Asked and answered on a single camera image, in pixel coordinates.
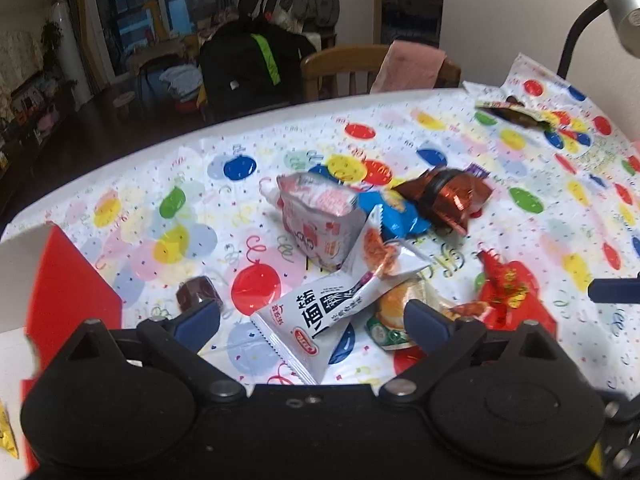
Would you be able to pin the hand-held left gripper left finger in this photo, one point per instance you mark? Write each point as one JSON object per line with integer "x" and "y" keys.
{"x": 200, "y": 322}

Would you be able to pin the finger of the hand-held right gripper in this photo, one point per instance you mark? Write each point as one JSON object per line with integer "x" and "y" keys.
{"x": 612, "y": 291}

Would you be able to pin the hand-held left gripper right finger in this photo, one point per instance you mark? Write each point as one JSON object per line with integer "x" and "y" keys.
{"x": 425, "y": 322}

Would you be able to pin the brown foil snack packet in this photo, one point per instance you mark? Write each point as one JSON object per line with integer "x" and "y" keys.
{"x": 445, "y": 200}

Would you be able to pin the red cardboard box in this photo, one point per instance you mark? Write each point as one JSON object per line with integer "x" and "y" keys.
{"x": 65, "y": 280}

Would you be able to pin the pink white spouted drink pouch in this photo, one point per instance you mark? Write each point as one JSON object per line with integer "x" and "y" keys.
{"x": 320, "y": 220}

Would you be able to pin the small dark brown candy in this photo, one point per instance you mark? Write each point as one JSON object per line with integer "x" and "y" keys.
{"x": 197, "y": 292}

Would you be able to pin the clear orange green snack packet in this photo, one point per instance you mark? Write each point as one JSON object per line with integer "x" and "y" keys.
{"x": 395, "y": 310}

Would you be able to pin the white snack packet black print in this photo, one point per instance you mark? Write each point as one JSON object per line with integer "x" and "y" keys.
{"x": 345, "y": 300}

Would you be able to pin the red snack packet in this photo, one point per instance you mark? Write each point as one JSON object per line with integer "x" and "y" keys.
{"x": 510, "y": 290}

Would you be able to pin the blue snack packet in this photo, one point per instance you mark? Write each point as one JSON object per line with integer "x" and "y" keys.
{"x": 395, "y": 215}

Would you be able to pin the balloon print tablecloth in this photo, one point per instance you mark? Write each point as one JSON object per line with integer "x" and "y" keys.
{"x": 150, "y": 170}

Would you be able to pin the brown green snack packet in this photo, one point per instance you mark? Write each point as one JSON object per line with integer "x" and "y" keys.
{"x": 515, "y": 112}

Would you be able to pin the red basin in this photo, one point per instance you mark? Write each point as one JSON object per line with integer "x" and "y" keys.
{"x": 186, "y": 105}

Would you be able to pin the yellow snack packet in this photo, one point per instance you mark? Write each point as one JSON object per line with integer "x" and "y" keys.
{"x": 7, "y": 432}

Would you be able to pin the small round stool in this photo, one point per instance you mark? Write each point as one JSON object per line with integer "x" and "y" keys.
{"x": 125, "y": 102}

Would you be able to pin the white clothes pile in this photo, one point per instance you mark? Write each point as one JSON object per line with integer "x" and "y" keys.
{"x": 180, "y": 80}

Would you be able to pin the pink towel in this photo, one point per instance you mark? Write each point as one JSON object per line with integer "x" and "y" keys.
{"x": 407, "y": 65}

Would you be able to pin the black jacket green stripe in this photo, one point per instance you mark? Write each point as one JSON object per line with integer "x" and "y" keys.
{"x": 250, "y": 67}

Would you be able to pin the wooden chair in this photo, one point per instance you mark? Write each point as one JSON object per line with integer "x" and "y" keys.
{"x": 340, "y": 67}

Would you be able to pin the dark low cabinet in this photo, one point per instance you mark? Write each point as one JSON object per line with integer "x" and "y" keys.
{"x": 35, "y": 110}

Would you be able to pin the grey desk lamp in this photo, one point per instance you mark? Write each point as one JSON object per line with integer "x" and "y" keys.
{"x": 620, "y": 5}

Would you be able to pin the white standing air conditioner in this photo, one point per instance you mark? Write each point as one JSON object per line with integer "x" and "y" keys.
{"x": 70, "y": 50}

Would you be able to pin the glass balcony door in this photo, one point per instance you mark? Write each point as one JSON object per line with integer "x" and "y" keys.
{"x": 150, "y": 15}

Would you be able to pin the green houseplant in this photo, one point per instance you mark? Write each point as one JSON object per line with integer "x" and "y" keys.
{"x": 50, "y": 42}

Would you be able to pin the grey clothing pile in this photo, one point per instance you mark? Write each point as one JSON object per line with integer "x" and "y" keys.
{"x": 307, "y": 0}

